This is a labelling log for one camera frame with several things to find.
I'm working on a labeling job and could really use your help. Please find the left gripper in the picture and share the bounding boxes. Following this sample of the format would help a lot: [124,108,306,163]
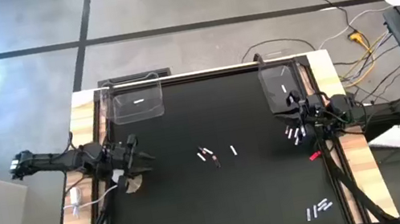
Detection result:
[108,136,160,181]

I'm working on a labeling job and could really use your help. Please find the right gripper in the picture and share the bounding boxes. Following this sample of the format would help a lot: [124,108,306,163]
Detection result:
[283,84,330,135]

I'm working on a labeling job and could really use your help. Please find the clear plastic bin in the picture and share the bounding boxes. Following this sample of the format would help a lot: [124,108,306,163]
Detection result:
[256,58,305,118]
[96,71,167,128]

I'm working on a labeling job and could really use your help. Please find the white globe brass lamp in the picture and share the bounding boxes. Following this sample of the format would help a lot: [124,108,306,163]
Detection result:
[111,166,145,197]

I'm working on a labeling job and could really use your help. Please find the black clamp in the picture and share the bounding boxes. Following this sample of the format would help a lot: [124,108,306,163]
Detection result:
[251,51,268,70]

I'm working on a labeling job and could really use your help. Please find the red clip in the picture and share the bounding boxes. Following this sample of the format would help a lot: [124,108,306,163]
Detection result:
[308,150,324,162]

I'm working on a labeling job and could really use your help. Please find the black table mat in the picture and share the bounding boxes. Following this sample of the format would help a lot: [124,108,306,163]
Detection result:
[85,54,351,224]

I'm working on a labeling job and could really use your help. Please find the white power adapter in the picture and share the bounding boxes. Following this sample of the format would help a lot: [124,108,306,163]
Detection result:
[69,185,84,206]

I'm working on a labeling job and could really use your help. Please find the white flat box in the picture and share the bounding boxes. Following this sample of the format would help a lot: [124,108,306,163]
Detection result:
[364,124,400,156]

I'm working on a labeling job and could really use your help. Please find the white lamp cable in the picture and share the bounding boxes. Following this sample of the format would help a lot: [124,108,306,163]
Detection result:
[61,184,124,222]

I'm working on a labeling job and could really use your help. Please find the black arched floor cable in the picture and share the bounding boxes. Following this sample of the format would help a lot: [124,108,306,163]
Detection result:
[239,31,316,64]

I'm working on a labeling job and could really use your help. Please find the yellow extension cord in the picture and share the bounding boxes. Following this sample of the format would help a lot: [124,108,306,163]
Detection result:
[333,25,399,89]

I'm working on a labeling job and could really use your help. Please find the white floor cable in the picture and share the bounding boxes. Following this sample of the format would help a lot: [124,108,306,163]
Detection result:
[313,4,398,51]

